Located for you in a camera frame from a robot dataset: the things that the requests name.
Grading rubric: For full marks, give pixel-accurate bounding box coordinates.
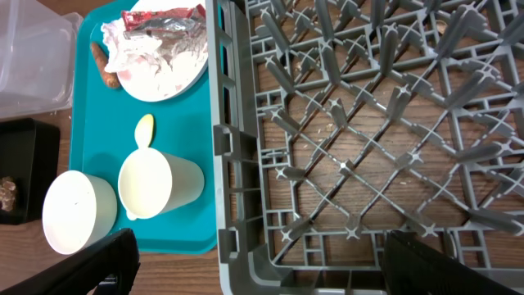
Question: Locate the brown food scrap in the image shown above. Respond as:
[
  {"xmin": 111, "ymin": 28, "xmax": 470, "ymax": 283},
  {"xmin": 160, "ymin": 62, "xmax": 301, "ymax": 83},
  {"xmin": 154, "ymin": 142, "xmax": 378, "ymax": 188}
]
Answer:
[{"xmin": 0, "ymin": 176, "xmax": 19, "ymax": 212}]

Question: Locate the grey dishwasher rack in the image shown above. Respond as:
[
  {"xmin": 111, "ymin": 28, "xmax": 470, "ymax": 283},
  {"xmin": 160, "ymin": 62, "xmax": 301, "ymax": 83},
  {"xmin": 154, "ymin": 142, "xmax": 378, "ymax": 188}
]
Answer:
[{"xmin": 207, "ymin": 0, "xmax": 523, "ymax": 294}]

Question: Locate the small white bowl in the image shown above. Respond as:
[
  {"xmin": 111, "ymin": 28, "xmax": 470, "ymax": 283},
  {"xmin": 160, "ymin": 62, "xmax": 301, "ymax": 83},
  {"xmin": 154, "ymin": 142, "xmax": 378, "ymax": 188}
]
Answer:
[{"xmin": 42, "ymin": 170, "xmax": 117, "ymax": 255}]

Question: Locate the white plastic cup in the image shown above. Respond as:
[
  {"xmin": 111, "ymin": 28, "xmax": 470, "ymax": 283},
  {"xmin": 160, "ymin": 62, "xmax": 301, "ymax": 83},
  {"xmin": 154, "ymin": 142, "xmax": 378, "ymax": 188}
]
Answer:
[{"xmin": 117, "ymin": 147, "xmax": 205, "ymax": 220}]

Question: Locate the yellow plastic spoon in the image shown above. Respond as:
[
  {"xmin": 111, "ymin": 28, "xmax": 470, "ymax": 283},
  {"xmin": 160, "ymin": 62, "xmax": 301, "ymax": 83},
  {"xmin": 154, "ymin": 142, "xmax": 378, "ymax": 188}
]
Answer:
[{"xmin": 134, "ymin": 114, "xmax": 155, "ymax": 148}]

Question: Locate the orange carrot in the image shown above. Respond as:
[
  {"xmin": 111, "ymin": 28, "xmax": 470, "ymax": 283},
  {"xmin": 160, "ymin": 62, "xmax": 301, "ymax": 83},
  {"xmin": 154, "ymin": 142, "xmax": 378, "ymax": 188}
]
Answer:
[{"xmin": 90, "ymin": 42, "xmax": 120, "ymax": 89}]

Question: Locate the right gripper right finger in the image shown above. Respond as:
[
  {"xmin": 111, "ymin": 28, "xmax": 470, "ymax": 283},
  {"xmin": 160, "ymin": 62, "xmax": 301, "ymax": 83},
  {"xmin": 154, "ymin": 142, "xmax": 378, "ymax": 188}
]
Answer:
[{"xmin": 382, "ymin": 230, "xmax": 517, "ymax": 295}]

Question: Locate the clear plastic bin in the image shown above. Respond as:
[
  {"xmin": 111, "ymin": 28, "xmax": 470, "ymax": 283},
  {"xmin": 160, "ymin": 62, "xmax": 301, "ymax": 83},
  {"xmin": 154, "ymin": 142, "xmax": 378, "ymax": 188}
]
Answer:
[{"xmin": 1, "ymin": 0, "xmax": 84, "ymax": 118}]

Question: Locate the white napkin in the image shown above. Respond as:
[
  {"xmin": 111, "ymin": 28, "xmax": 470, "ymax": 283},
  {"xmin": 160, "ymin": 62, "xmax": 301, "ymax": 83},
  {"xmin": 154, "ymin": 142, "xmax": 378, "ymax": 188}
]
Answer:
[{"xmin": 100, "ymin": 18, "xmax": 209, "ymax": 93}]

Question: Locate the red foil snack wrapper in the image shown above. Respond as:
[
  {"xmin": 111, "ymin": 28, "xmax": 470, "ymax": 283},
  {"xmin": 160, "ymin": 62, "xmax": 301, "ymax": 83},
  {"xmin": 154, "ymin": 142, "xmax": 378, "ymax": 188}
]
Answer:
[{"xmin": 121, "ymin": 4, "xmax": 206, "ymax": 39}]

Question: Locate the teal plastic tray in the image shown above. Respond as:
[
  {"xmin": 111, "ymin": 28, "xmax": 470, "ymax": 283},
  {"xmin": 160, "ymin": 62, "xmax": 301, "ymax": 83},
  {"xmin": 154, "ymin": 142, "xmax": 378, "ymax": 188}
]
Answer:
[{"xmin": 70, "ymin": 1, "xmax": 217, "ymax": 254}]

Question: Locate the black plastic tray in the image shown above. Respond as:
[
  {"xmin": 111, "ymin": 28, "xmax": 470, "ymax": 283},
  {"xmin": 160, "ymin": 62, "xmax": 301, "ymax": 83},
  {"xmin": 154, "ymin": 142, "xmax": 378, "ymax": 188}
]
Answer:
[{"xmin": 1, "ymin": 118, "xmax": 60, "ymax": 225}]

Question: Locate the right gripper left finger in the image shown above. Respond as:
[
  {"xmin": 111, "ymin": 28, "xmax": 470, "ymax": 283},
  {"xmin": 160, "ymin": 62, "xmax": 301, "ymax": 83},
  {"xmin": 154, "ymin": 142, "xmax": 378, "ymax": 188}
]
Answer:
[{"xmin": 1, "ymin": 228, "xmax": 140, "ymax": 295}]

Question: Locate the large white plate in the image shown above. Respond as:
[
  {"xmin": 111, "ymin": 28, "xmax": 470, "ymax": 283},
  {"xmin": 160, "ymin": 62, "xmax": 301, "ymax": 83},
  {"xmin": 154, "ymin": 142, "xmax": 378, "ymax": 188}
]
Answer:
[{"xmin": 101, "ymin": 0, "xmax": 209, "ymax": 102}]

